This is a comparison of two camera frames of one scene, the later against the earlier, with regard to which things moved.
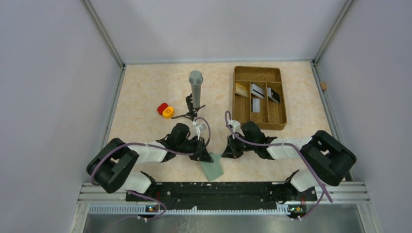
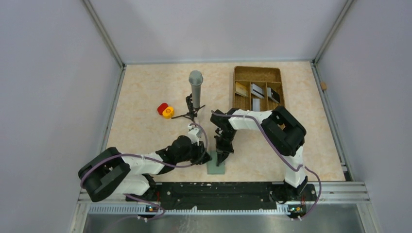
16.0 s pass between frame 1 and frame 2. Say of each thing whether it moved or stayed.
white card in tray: stayed
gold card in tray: stayed
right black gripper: moved
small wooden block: stayed
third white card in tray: stayed
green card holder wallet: moved
